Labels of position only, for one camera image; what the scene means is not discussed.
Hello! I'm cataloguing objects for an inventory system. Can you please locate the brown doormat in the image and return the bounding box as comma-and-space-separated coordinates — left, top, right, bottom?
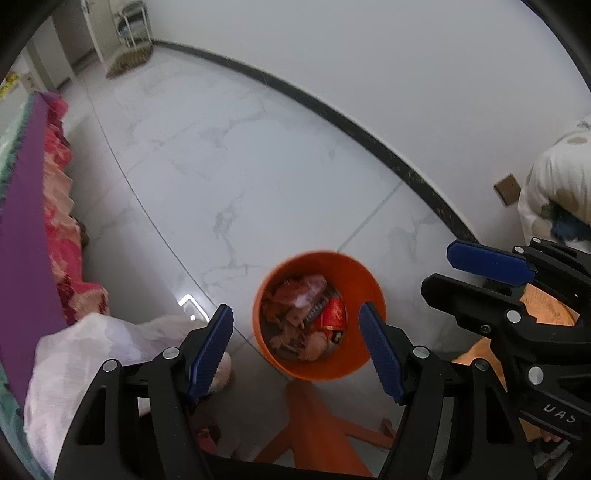
106, 46, 154, 78

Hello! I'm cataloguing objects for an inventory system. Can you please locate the white shoe rack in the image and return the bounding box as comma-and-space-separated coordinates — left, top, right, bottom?
108, 0, 153, 49

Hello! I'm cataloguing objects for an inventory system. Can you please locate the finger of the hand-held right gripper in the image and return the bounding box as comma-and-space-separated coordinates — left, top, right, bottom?
421, 273, 546, 385
446, 237, 591, 301

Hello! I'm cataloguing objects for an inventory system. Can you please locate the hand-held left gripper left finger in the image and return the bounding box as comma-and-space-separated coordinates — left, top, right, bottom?
53, 303, 235, 480

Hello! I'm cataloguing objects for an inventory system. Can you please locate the purple bed sheet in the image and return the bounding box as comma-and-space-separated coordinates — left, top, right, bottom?
0, 92, 70, 407

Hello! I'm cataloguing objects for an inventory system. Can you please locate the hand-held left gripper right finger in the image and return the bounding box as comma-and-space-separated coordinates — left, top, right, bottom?
359, 302, 539, 480

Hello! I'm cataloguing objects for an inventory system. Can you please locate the orange wooden stool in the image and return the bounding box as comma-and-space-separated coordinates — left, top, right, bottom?
252, 282, 580, 480

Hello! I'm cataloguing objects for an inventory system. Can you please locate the person's floral pajama clothing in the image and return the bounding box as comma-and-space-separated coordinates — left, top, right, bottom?
517, 117, 591, 254

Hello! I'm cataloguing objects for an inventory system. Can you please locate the pink bed skirt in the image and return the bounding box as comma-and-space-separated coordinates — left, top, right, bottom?
41, 92, 112, 326

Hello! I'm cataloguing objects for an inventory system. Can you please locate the red plastic bag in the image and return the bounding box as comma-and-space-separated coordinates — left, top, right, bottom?
318, 298, 347, 330

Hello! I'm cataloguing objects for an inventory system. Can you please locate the brown wall socket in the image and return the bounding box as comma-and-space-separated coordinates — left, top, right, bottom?
494, 173, 522, 206

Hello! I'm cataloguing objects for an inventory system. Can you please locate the orange trash bin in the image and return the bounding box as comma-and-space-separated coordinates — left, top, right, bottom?
252, 250, 387, 381

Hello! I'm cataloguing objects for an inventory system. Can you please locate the white door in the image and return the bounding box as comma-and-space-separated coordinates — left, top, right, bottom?
79, 0, 114, 65

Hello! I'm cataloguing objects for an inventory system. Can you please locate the clear printed plastic bag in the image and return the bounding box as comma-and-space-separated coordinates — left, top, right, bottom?
274, 274, 328, 308

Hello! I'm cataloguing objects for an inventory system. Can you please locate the white thin cloth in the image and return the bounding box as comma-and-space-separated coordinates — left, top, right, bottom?
23, 314, 234, 478

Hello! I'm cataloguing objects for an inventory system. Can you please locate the red black snack wrapper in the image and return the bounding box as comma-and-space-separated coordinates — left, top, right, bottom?
305, 293, 332, 323

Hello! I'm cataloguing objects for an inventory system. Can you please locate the white fluffy slipper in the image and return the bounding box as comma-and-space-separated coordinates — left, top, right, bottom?
205, 353, 233, 395

